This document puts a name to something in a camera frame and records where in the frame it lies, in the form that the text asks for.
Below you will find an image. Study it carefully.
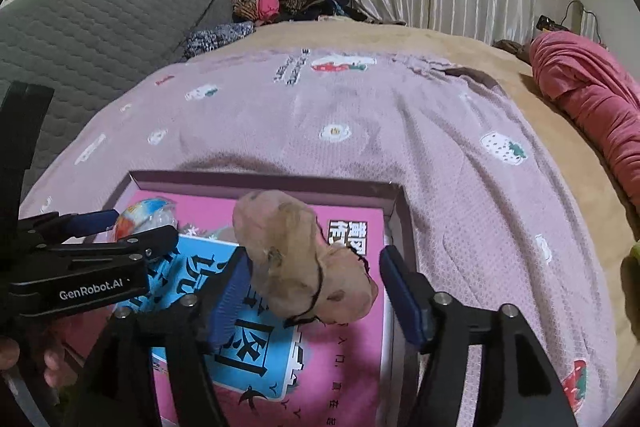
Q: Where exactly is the blue-red toy egg capsule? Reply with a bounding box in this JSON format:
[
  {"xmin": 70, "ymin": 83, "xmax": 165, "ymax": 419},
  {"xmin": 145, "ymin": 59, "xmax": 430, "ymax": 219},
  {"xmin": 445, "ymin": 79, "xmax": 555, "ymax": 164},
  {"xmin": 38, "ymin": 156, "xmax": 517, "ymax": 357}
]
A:
[{"xmin": 111, "ymin": 197, "xmax": 178, "ymax": 242}]

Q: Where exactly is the beige sheer hair scrunchie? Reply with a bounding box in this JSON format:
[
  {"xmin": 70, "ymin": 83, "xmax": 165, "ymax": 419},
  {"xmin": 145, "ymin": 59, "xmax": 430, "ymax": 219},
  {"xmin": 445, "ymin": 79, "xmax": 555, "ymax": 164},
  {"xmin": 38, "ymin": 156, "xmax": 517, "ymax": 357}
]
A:
[{"xmin": 232, "ymin": 190, "xmax": 378, "ymax": 327}]

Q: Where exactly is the person's left hand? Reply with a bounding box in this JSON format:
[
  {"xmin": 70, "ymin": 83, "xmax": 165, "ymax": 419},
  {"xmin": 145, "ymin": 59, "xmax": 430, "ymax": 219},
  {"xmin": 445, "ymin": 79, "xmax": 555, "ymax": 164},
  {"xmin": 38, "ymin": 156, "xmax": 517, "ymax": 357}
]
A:
[{"xmin": 0, "ymin": 337, "xmax": 77, "ymax": 389}]

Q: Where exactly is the tan bed blanket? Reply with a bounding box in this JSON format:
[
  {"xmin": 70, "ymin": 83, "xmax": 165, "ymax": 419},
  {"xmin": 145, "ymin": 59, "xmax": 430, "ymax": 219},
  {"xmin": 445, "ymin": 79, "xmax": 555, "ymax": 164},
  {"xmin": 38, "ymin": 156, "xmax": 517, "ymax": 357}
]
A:
[{"xmin": 217, "ymin": 18, "xmax": 639, "ymax": 393}]

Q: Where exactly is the green fleece blanket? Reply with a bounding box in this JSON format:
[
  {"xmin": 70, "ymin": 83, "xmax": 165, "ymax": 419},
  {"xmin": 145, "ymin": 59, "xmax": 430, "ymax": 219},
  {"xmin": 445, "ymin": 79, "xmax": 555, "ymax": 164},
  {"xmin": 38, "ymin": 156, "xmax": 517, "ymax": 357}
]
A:
[{"xmin": 630, "ymin": 242, "xmax": 640, "ymax": 263}]

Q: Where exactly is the pink and blue book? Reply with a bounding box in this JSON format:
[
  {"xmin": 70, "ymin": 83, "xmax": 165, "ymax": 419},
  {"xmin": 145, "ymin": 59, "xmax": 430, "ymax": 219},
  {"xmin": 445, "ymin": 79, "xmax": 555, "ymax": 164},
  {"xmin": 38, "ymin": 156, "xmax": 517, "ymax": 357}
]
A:
[{"xmin": 117, "ymin": 188, "xmax": 384, "ymax": 426}]

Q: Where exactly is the grey quilted headboard cover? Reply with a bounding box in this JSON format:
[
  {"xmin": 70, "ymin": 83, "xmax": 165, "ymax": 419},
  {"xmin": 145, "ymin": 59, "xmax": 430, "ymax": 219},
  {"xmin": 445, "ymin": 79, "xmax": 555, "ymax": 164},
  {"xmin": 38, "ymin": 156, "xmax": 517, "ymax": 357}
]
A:
[{"xmin": 1, "ymin": 0, "xmax": 232, "ymax": 193}]

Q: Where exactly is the blue patterned cloth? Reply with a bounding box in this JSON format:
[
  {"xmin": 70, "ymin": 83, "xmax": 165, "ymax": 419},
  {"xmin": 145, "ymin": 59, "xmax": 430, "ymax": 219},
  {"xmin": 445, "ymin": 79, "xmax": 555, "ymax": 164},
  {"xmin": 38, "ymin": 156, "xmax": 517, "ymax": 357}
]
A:
[{"xmin": 183, "ymin": 22, "xmax": 255, "ymax": 61}]

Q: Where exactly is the pink quilt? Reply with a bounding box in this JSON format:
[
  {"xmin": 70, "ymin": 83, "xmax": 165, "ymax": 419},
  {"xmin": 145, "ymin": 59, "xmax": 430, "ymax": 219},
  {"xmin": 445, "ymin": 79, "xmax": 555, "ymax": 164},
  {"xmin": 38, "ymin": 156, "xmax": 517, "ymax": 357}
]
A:
[{"xmin": 529, "ymin": 31, "xmax": 639, "ymax": 206}]

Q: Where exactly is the cluttered side table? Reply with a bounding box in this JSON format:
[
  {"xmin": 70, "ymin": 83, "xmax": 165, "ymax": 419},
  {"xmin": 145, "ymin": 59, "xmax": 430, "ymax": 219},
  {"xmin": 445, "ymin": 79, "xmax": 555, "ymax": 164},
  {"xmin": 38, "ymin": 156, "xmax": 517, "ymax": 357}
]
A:
[{"xmin": 535, "ymin": 0, "xmax": 604, "ymax": 46}]

